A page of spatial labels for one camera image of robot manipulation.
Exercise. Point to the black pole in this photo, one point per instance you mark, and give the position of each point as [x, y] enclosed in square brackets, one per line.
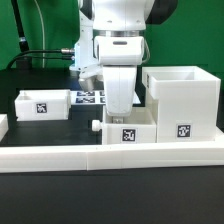
[23, 63]

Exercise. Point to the white front drawer box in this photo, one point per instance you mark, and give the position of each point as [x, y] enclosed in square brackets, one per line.
[139, 127]

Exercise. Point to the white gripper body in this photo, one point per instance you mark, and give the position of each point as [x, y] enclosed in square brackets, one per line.
[119, 58]

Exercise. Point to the white drawer box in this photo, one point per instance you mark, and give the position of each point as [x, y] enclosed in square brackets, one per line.
[34, 105]
[139, 127]

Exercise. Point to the white fiducial marker sheet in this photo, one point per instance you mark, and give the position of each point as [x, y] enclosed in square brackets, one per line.
[87, 98]

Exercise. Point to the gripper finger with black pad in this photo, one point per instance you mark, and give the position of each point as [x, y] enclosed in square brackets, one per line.
[118, 120]

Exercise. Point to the white U-shaped boundary wall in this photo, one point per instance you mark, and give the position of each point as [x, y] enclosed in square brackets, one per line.
[105, 157]

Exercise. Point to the white drawer cabinet frame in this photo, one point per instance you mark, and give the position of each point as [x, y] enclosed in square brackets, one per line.
[183, 101]

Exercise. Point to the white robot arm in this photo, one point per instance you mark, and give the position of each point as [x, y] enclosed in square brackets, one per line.
[113, 18]

